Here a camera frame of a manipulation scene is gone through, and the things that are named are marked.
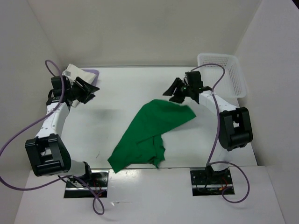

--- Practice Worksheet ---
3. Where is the white plastic basket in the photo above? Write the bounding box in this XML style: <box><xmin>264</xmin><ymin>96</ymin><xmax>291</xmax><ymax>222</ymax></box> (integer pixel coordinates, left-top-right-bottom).
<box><xmin>197</xmin><ymin>53</ymin><xmax>247</xmax><ymax>99</ymax></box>

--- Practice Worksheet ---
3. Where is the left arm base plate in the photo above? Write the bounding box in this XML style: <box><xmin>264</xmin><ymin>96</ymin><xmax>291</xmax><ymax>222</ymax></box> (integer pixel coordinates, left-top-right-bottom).
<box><xmin>64</xmin><ymin>169</ymin><xmax>109</xmax><ymax>199</ymax></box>

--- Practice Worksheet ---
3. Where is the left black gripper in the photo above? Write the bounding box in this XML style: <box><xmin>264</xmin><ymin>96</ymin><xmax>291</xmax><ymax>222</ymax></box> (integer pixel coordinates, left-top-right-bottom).
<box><xmin>66</xmin><ymin>77</ymin><xmax>100</xmax><ymax>104</ymax></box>

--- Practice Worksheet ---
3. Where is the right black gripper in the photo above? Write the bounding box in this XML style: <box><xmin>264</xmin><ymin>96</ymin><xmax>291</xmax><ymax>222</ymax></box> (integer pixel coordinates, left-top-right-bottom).
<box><xmin>163</xmin><ymin>77</ymin><xmax>193</xmax><ymax>103</ymax></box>

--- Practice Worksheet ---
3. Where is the purple t shirt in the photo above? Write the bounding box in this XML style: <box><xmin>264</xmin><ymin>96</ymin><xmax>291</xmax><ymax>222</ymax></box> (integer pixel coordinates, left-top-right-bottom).
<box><xmin>83</xmin><ymin>69</ymin><xmax>100</xmax><ymax>86</ymax></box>

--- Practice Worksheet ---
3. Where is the green t shirt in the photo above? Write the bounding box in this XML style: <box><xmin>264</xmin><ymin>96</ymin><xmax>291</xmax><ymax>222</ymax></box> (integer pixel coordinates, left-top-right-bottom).
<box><xmin>107</xmin><ymin>99</ymin><xmax>196</xmax><ymax>173</ymax></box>

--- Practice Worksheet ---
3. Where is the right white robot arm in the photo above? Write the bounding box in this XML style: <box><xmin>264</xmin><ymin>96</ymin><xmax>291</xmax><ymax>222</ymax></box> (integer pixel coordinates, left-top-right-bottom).
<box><xmin>163</xmin><ymin>71</ymin><xmax>253</xmax><ymax>183</ymax></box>

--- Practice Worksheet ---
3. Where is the white t shirt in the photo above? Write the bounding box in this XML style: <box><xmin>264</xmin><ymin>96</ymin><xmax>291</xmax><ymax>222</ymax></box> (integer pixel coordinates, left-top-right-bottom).
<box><xmin>62</xmin><ymin>64</ymin><xmax>99</xmax><ymax>107</ymax></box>

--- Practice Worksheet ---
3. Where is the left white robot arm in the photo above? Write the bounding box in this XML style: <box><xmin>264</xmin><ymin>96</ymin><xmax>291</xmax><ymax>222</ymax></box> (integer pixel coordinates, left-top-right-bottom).
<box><xmin>25</xmin><ymin>75</ymin><xmax>99</xmax><ymax>187</ymax></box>

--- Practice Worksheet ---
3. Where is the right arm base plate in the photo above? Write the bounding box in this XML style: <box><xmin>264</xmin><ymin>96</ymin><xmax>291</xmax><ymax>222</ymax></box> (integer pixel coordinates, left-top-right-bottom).
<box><xmin>190</xmin><ymin>168</ymin><xmax>235</xmax><ymax>196</ymax></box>

